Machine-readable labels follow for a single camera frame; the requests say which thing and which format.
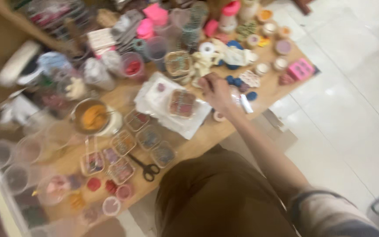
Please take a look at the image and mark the person's right hand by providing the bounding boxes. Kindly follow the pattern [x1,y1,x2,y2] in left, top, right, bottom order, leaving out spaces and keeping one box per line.
[197,72,240,115]

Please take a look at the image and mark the clear tray with red pieces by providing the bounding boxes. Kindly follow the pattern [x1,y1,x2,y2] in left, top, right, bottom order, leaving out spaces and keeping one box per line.
[168,90,197,119]

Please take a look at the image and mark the heap of white and blue moulds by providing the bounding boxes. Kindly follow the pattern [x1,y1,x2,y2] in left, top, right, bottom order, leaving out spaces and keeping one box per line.
[191,39,259,87]

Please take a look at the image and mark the clear container with green pattern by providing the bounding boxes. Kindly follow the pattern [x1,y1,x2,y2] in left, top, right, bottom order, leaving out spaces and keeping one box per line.
[164,50,193,77]

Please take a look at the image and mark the white tape roll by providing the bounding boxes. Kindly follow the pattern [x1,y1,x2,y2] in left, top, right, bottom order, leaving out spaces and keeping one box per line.
[199,42,215,56]

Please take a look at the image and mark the white patterned round mould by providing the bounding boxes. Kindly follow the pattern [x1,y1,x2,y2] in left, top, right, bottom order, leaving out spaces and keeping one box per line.
[239,70,261,88]

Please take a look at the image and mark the white marker pen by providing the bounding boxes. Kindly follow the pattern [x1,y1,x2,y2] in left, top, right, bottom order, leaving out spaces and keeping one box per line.
[240,94,254,114]

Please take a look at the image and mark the clear empty measuring cup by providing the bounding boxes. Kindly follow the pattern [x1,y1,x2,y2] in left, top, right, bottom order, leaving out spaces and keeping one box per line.
[144,36,170,63]

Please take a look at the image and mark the white bottle with pink cap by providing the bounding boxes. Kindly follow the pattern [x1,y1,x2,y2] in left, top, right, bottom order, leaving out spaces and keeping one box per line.
[218,1,241,33]

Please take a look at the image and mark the clear cup with red pieces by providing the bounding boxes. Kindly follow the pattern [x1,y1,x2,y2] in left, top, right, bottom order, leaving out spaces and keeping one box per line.
[120,52,145,79]

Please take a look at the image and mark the row of small round tins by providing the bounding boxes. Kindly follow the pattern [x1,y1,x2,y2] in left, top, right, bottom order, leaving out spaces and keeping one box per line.
[245,9,293,77]

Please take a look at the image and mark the pink silicone mould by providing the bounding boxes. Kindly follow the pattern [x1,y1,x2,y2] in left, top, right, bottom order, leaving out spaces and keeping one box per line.
[143,3,169,26]

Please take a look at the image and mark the group of small clear trays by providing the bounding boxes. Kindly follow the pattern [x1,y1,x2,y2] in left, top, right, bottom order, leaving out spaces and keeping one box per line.
[80,109,177,185]

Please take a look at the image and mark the pink box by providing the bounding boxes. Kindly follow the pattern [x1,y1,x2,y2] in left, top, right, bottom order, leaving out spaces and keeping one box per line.
[287,58,316,81]

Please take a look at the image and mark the black scissors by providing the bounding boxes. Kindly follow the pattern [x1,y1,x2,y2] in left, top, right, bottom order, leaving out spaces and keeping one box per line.
[128,153,161,182]

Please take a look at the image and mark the clear bag of white wax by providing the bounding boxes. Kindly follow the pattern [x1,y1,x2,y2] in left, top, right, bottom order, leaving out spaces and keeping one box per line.
[82,58,116,91]

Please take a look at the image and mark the metal pot with orange wax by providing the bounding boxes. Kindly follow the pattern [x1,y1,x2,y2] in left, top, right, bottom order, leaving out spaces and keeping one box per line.
[70,98,123,137]

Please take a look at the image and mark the small pink filled cup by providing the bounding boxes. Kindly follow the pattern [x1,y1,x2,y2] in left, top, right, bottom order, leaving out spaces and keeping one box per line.
[116,184,133,201]

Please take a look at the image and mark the red round wax piece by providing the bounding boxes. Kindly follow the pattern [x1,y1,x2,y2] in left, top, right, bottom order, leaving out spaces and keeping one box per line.
[87,177,102,192]
[105,180,118,195]

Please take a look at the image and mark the cluster of clear plastic cups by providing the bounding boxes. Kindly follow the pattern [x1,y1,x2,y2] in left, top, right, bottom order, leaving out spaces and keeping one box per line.
[0,112,78,208]

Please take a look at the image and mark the brown cardboard box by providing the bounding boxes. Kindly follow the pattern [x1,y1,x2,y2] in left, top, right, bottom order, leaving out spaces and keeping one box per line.
[0,0,78,83]

